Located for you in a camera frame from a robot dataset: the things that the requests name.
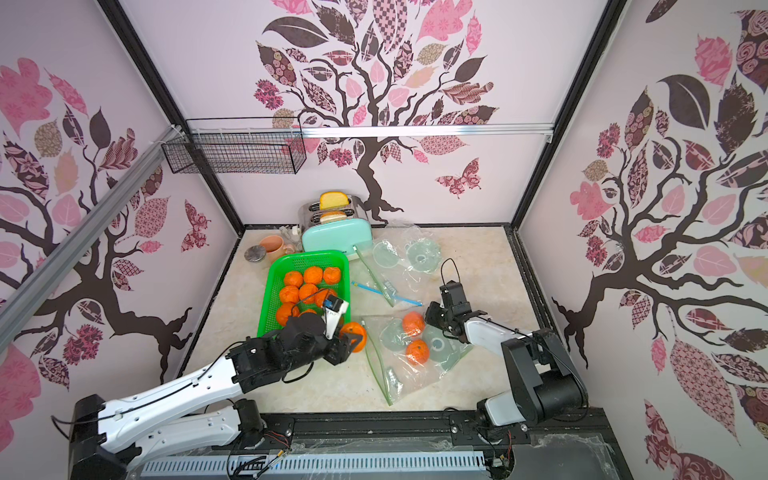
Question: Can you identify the orange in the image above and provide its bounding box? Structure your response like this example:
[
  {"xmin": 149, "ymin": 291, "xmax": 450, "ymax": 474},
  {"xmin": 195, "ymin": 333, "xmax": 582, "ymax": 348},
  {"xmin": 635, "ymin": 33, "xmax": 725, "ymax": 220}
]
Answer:
[
  {"xmin": 314, "ymin": 288, "xmax": 337, "ymax": 308},
  {"xmin": 275, "ymin": 303, "xmax": 301, "ymax": 327},
  {"xmin": 341, "ymin": 322, "xmax": 368, "ymax": 353},
  {"xmin": 283, "ymin": 271, "xmax": 304, "ymax": 288},
  {"xmin": 279, "ymin": 285, "xmax": 300, "ymax": 304},
  {"xmin": 298, "ymin": 283, "xmax": 319, "ymax": 304},
  {"xmin": 303, "ymin": 266, "xmax": 324, "ymax": 285},
  {"xmin": 323, "ymin": 267, "xmax": 342, "ymax": 285}
]

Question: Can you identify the clear green-strip bag of oranges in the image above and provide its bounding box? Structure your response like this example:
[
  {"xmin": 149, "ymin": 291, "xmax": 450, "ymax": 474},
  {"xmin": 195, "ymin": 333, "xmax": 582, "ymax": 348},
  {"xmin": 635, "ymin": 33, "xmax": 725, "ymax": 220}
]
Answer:
[{"xmin": 360, "ymin": 310, "xmax": 472, "ymax": 406}]

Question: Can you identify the clear green-zip bag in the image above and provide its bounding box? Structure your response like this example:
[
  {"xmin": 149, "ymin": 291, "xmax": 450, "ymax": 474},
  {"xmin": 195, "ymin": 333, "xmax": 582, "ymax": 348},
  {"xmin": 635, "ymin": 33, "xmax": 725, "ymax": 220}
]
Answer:
[{"xmin": 352, "ymin": 225, "xmax": 443, "ymax": 308}]

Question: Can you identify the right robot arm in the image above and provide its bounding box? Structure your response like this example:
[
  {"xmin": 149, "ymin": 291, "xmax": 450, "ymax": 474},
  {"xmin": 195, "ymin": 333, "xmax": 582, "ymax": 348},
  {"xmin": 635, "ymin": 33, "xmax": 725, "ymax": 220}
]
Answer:
[{"xmin": 425, "ymin": 280, "xmax": 589, "ymax": 427}]

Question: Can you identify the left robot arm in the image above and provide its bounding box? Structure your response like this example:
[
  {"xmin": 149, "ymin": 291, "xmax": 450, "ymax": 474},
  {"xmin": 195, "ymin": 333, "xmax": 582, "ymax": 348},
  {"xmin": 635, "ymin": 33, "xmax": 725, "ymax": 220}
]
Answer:
[{"xmin": 68, "ymin": 313, "xmax": 363, "ymax": 479}]

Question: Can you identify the green plastic basket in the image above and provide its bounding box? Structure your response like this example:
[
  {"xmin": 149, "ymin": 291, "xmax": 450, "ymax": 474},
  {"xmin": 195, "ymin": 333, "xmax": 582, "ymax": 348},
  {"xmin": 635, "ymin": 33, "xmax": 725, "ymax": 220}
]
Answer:
[{"xmin": 258, "ymin": 250, "xmax": 351, "ymax": 335}]

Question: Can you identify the pink ceramic mug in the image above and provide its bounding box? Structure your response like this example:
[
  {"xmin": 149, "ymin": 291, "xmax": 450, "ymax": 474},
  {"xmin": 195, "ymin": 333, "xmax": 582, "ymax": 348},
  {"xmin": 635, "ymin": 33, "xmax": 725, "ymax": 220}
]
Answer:
[{"xmin": 259, "ymin": 235, "xmax": 296, "ymax": 262}]

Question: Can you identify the mint green toaster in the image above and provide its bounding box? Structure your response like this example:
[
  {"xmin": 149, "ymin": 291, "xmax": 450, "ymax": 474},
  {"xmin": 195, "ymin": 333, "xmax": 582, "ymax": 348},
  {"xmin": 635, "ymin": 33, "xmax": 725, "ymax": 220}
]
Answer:
[{"xmin": 299, "ymin": 195, "xmax": 373, "ymax": 258}]

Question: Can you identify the yellow toast slice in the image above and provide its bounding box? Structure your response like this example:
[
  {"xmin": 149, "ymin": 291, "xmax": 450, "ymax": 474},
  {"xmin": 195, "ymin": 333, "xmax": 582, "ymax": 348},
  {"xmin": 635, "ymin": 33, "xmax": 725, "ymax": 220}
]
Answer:
[{"xmin": 319, "ymin": 191, "xmax": 350, "ymax": 210}]

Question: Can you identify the white slotted cable duct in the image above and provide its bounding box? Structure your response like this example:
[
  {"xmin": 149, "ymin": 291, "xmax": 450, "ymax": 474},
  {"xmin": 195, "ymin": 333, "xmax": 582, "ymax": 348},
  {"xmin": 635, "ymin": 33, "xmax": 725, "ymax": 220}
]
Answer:
[{"xmin": 134, "ymin": 451, "xmax": 486, "ymax": 479}]

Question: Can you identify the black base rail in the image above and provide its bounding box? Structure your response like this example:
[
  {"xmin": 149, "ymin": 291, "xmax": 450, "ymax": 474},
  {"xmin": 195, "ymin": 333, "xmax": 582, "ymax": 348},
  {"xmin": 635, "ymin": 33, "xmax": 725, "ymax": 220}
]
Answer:
[{"xmin": 119, "ymin": 410, "xmax": 625, "ymax": 480}]

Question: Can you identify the black wire wall basket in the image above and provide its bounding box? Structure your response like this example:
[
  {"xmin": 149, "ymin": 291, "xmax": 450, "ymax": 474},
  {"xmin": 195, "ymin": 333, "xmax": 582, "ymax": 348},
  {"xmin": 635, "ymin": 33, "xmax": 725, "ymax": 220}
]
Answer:
[{"xmin": 161, "ymin": 113, "xmax": 308, "ymax": 175}]

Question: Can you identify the aluminium rail bar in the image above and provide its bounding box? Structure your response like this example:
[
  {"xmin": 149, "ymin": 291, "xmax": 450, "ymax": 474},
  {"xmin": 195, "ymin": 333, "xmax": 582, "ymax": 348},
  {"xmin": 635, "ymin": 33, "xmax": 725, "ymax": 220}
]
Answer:
[{"xmin": 1, "ymin": 125, "xmax": 183, "ymax": 349}]

